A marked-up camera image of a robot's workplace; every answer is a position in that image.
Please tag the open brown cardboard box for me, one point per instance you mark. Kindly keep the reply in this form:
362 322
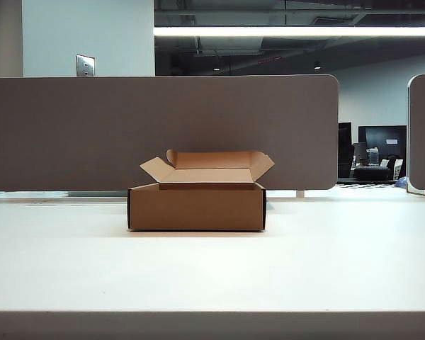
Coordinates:
198 212

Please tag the grey desk divider panel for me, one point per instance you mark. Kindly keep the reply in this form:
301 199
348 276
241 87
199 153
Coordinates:
92 134

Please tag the black tall cabinet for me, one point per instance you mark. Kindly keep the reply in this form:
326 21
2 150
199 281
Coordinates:
344 148

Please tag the long ceiling light strip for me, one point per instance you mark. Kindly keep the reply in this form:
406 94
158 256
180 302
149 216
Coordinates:
287 31

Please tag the black round ottoman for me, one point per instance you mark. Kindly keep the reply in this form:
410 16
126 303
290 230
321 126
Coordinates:
372 173

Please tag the large black screen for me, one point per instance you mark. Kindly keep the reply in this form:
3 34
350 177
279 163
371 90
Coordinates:
382 136

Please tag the blue crumpled bag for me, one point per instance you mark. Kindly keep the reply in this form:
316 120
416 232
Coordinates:
401 183

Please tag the metal wall switch plate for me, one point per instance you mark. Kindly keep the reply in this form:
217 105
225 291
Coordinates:
85 66

